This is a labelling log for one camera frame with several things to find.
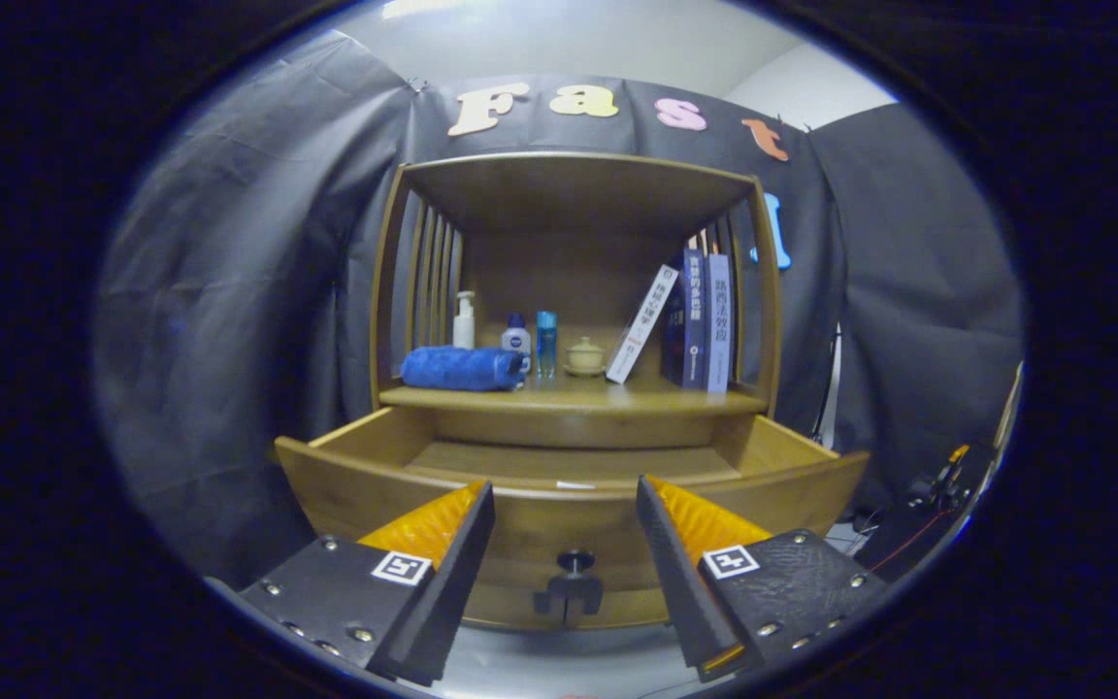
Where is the red cable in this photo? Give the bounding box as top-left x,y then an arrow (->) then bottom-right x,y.
870,505 -> 953,574

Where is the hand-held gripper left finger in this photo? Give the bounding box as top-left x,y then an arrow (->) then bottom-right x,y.
239,480 -> 498,687

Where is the black tripod stand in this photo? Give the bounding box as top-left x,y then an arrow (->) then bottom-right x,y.
814,325 -> 846,448

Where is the black book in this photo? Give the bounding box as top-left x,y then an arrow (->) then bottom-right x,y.
661,277 -> 686,384

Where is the clear blue bottle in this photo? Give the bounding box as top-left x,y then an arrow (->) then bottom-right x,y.
535,311 -> 559,379

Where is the white book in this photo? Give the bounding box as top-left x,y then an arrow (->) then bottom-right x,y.
606,264 -> 680,385

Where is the blue folded towel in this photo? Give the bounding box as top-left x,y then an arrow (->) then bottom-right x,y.
400,346 -> 527,392

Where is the light purple book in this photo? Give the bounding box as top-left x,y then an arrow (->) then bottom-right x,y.
705,253 -> 733,394

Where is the wooden cabinet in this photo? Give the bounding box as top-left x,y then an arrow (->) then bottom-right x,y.
370,150 -> 783,632

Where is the small white blue-capped bottle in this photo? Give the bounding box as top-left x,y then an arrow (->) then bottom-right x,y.
502,313 -> 533,375

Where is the beige lidded teacup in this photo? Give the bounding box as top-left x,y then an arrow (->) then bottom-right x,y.
563,336 -> 608,378

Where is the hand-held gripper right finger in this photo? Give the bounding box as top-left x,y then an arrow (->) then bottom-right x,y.
635,474 -> 890,682

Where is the wooden countertop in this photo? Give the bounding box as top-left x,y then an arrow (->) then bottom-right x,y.
379,374 -> 772,418

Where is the black equipment with orange clip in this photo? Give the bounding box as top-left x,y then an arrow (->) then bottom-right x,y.
908,445 -> 972,508

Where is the dark blue book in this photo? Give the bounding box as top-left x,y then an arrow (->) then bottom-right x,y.
681,249 -> 707,390

